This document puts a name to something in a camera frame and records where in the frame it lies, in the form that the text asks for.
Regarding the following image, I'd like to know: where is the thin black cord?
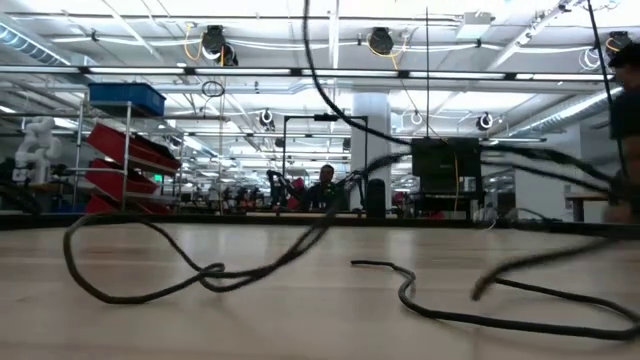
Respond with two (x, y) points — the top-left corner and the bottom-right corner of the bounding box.
(62, 0), (640, 342)

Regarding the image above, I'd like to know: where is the person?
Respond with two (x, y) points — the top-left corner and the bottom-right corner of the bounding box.
(602, 42), (640, 224)
(304, 163), (346, 211)

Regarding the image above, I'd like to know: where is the white building column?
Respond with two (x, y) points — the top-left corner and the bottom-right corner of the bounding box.
(351, 92), (392, 211)

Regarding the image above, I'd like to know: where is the ceiling light strip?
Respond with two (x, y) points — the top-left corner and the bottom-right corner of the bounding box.
(0, 64), (616, 82)

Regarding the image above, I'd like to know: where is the black monitor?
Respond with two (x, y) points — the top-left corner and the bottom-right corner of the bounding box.
(410, 137), (483, 194)

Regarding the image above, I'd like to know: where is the red storage bin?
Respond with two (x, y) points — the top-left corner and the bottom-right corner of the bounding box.
(84, 158), (160, 201)
(87, 123), (182, 176)
(87, 194), (174, 216)

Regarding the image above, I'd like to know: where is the blue storage bin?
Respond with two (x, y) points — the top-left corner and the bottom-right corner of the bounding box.
(88, 82), (167, 117)

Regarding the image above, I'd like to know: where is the wooden work table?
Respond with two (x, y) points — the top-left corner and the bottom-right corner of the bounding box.
(563, 192), (614, 224)

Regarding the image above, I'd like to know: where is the white robot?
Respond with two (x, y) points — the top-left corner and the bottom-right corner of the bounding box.
(13, 117), (62, 186)

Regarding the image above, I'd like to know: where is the black gantry frame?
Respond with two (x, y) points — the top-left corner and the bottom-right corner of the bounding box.
(282, 113), (370, 184)

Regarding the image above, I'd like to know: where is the yellow hanging cable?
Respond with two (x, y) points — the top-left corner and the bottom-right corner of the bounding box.
(367, 42), (460, 214)

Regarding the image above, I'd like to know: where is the black ceiling cord reel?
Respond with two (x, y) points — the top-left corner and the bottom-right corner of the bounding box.
(201, 24), (240, 68)
(367, 27), (396, 57)
(604, 30), (632, 54)

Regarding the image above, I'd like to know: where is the white cable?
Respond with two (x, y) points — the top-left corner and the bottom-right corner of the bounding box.
(472, 207), (509, 232)

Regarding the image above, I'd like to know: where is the black aluminium table frame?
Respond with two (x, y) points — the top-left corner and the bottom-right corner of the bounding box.
(0, 212), (640, 242)

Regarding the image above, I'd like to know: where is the metal wire rack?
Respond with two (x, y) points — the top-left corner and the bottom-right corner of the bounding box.
(72, 99), (184, 216)

